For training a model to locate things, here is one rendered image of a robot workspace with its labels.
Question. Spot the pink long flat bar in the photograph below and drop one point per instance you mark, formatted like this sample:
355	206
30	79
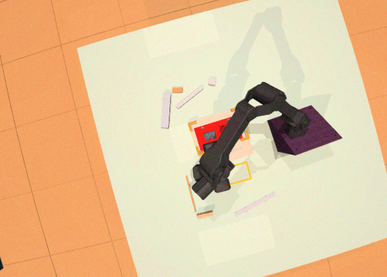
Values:
189	97

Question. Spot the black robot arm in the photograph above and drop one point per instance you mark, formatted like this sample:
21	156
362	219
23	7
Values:
215	165

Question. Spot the pale grey flat bar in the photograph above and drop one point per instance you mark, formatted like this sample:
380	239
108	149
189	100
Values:
165	110

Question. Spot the pale pink flat bar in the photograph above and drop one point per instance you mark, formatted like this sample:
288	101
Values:
249	207

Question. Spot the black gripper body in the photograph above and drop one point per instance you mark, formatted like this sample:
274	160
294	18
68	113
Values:
223	185

